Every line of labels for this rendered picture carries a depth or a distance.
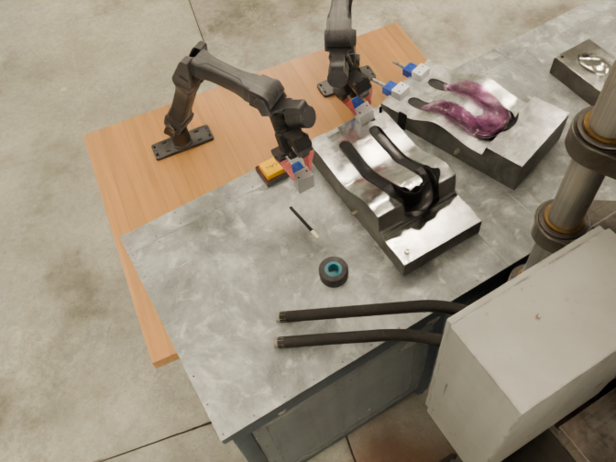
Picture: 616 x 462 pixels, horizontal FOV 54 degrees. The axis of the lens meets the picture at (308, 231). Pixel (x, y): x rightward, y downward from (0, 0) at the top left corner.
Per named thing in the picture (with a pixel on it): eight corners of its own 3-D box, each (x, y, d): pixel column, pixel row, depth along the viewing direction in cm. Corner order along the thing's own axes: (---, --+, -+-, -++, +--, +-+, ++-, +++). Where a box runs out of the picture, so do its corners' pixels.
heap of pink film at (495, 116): (416, 112, 190) (418, 93, 183) (449, 80, 196) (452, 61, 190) (487, 150, 179) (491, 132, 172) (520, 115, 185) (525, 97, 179)
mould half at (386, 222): (310, 159, 190) (306, 130, 179) (379, 125, 196) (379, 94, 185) (403, 276, 165) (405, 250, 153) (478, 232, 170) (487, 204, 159)
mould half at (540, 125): (379, 115, 198) (380, 90, 189) (427, 71, 208) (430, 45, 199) (513, 191, 177) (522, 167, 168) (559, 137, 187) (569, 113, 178)
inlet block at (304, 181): (277, 164, 176) (274, 152, 172) (291, 156, 178) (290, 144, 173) (299, 193, 170) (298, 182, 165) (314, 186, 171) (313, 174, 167)
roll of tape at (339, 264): (339, 291, 164) (339, 286, 161) (313, 280, 166) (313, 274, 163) (353, 269, 167) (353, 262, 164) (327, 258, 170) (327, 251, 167)
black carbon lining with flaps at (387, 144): (335, 149, 183) (334, 127, 175) (379, 126, 186) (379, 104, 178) (402, 229, 165) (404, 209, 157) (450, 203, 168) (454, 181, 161)
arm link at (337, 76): (355, 87, 165) (354, 48, 157) (324, 87, 166) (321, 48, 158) (357, 65, 173) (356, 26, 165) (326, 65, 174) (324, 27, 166)
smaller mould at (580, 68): (549, 72, 202) (554, 56, 197) (582, 55, 206) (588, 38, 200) (593, 107, 192) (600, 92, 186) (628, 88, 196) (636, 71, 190)
